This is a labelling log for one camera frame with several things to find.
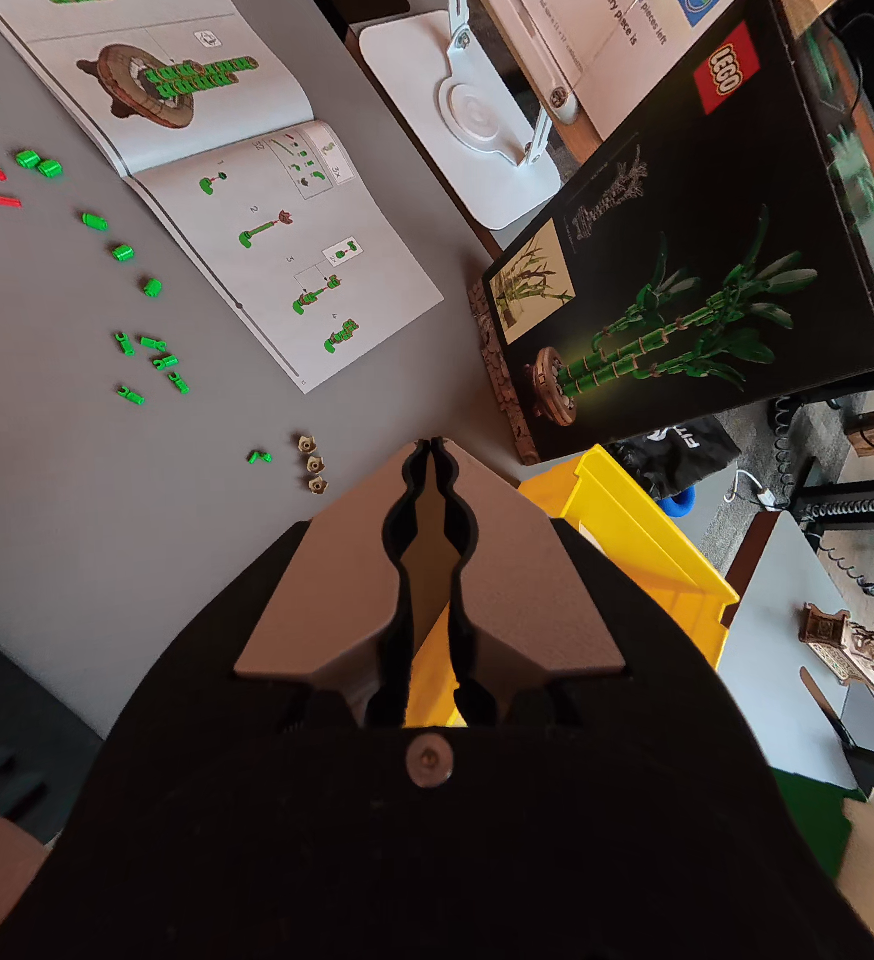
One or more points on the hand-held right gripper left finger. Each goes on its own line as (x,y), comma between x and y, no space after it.
(332,600)

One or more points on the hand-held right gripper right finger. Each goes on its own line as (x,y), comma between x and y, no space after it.
(534,600)

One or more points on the pile of white paper bags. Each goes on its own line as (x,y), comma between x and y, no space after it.
(590,536)

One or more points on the yellow plastic bin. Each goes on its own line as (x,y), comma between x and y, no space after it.
(631,540)

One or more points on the green angled brick piece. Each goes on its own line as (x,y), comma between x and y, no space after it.
(259,456)

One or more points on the green brick clip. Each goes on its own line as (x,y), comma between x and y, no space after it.
(153,343)
(179,384)
(130,395)
(125,343)
(165,361)

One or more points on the carved wooden model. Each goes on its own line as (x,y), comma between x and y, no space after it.
(826,637)

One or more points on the open instruction booklet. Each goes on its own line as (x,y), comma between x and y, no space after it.
(377,300)

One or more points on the green plastic bin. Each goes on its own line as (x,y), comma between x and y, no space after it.
(811,810)

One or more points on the black perforated chair armrest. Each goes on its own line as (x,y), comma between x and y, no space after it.
(2,735)

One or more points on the green brick cylinder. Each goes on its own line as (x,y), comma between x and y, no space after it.
(50,168)
(94,221)
(123,253)
(152,287)
(27,159)

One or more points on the black bamboo-print cardboard box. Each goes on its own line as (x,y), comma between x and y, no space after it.
(669,262)

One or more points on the wooden board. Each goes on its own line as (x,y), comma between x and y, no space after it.
(575,142)

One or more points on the white document stand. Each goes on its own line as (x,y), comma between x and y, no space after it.
(407,75)

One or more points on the printed instruction sheet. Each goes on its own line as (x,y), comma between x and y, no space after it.
(616,75)

